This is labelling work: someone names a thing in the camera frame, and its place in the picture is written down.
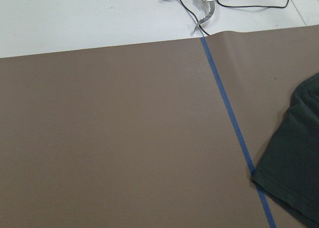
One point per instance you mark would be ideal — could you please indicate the black printed t-shirt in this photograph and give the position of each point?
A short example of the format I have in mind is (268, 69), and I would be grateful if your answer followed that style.
(288, 171)

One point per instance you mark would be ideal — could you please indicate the brown table mat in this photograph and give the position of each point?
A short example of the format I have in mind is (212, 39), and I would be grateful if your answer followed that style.
(137, 136)

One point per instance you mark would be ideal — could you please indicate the blue tape line lengthwise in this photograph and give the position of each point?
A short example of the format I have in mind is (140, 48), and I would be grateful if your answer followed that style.
(237, 130)

